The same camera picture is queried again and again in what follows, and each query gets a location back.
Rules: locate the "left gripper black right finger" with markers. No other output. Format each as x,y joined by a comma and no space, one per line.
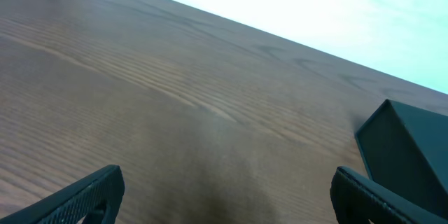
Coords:
356,199

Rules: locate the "black gift box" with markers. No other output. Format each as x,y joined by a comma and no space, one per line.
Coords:
404,149

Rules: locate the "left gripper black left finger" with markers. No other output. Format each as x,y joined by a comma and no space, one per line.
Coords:
95,198

